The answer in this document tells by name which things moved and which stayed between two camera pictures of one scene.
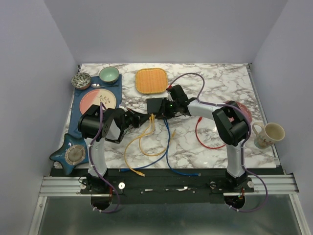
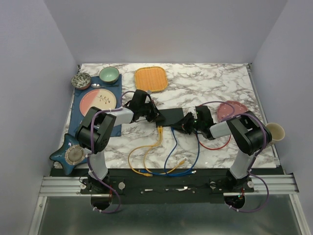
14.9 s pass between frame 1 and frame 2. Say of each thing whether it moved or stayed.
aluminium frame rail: stayed
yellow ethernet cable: moved
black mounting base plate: stayed
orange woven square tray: stayed
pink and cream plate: stayed
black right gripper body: moved
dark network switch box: moved
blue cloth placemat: stayed
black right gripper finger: moved
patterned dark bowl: stayed
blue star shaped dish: stayed
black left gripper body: moved
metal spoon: stayed
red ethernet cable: stayed
